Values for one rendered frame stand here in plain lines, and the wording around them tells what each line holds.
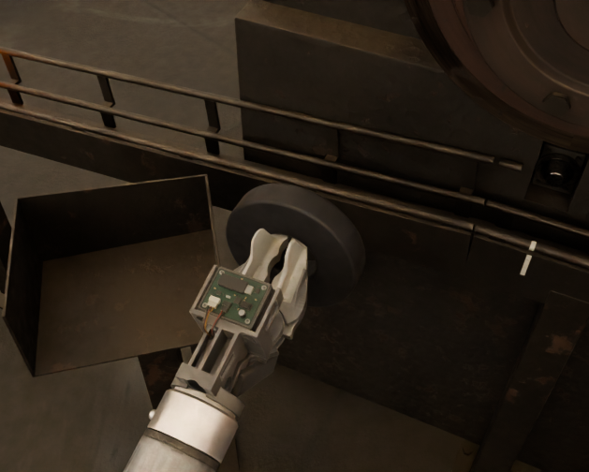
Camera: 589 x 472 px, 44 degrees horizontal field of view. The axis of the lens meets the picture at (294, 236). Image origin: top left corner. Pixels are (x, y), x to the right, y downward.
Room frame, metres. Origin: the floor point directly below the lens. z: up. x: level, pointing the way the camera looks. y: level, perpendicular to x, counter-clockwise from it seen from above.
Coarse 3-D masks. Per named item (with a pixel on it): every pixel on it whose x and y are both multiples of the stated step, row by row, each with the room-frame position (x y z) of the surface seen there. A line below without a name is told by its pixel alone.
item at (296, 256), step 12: (288, 252) 0.46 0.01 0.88; (300, 252) 0.48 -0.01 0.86; (288, 264) 0.46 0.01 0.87; (300, 264) 0.48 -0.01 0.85; (276, 276) 0.46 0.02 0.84; (288, 276) 0.46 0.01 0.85; (300, 276) 0.46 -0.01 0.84; (276, 288) 0.44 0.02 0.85; (288, 288) 0.45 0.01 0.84; (288, 300) 0.44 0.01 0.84
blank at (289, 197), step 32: (256, 192) 0.54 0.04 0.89; (288, 192) 0.52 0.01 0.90; (256, 224) 0.52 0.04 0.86; (288, 224) 0.50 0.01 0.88; (320, 224) 0.49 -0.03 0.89; (352, 224) 0.51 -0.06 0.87; (320, 256) 0.49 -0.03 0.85; (352, 256) 0.48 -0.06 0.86; (320, 288) 0.48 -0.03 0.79; (352, 288) 0.47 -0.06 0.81
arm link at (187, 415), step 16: (176, 400) 0.32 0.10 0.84; (192, 400) 0.32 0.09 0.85; (208, 400) 0.32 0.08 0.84; (160, 416) 0.31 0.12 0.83; (176, 416) 0.31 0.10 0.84; (192, 416) 0.31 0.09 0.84; (208, 416) 0.31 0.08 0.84; (224, 416) 0.31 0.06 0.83; (160, 432) 0.32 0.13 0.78; (176, 432) 0.29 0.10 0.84; (192, 432) 0.29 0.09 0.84; (208, 432) 0.30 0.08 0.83; (224, 432) 0.30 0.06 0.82; (208, 448) 0.29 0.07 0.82; (224, 448) 0.29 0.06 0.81
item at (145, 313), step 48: (96, 192) 0.72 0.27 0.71; (144, 192) 0.73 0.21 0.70; (192, 192) 0.74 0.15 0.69; (48, 240) 0.70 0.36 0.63; (96, 240) 0.71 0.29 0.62; (144, 240) 0.72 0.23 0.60; (192, 240) 0.72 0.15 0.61; (48, 288) 0.64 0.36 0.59; (96, 288) 0.64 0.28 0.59; (144, 288) 0.64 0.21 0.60; (192, 288) 0.63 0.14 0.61; (48, 336) 0.56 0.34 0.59; (96, 336) 0.56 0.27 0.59; (144, 336) 0.55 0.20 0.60; (192, 336) 0.55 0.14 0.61
